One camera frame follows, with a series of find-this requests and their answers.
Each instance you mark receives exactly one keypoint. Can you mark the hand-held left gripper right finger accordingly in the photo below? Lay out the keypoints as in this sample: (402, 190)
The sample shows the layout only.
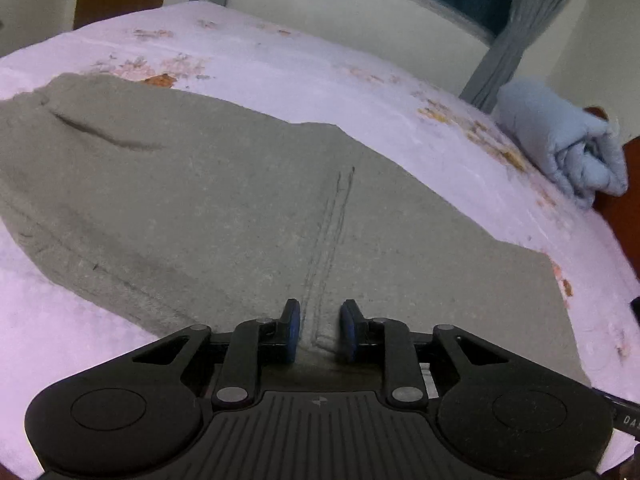
(348, 335)

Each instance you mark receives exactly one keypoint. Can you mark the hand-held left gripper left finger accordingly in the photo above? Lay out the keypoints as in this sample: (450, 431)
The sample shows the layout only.
(291, 335)

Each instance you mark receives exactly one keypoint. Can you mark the grey pants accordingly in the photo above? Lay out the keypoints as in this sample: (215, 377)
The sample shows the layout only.
(200, 200)

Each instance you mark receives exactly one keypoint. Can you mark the flat black object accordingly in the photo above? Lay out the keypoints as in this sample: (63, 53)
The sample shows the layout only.
(635, 310)

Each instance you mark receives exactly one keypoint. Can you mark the red wooden headboard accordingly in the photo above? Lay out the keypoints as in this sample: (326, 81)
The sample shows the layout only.
(620, 220)

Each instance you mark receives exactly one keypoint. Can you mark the bed with pink floral sheet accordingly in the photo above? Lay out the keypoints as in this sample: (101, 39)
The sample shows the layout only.
(300, 75)

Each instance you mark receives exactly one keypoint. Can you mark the rolled light blue duvet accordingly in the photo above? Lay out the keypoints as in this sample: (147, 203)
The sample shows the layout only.
(555, 140)

